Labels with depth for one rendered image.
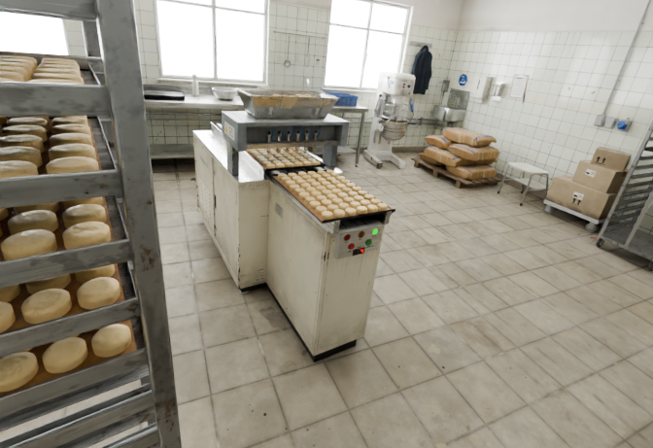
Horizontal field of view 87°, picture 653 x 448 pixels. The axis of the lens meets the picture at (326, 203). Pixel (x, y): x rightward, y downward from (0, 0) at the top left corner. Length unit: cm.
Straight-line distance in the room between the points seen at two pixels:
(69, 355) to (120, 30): 44
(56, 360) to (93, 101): 36
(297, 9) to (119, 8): 509
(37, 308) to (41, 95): 27
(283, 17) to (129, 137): 502
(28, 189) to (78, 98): 10
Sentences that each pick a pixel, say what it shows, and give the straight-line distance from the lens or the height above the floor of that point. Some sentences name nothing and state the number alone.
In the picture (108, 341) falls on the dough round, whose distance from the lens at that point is 63.
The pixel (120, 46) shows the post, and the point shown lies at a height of 156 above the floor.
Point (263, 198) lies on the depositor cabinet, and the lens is 214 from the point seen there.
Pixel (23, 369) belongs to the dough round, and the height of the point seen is 115.
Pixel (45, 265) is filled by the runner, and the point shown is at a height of 132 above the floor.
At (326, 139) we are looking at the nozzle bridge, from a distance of 230.
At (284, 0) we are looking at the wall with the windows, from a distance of 540.
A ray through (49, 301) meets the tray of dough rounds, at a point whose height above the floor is 124.
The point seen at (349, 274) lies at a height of 57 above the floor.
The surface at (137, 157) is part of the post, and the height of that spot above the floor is 145.
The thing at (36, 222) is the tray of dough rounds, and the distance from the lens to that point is 58.
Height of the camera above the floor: 157
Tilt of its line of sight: 24 degrees down
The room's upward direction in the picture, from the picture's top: 6 degrees clockwise
